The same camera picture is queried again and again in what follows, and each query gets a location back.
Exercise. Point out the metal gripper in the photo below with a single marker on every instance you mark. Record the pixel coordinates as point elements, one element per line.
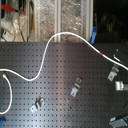
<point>122,58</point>

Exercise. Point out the clear plastic panel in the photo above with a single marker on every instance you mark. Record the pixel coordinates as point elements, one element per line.
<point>54,16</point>

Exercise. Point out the blue object bottom left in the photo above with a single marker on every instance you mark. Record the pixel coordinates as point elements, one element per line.
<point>2,121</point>

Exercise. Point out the metal bracket bottom right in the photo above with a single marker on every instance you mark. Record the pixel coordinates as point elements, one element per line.
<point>119,121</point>

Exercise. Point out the metal cable clip middle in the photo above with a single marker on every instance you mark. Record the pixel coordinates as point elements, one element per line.
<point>76,87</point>

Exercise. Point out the blue clamp handle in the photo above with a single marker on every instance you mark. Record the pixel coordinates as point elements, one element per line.
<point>94,34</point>

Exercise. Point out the metal cable clip left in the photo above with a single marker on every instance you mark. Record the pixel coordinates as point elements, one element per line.
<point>37,105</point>

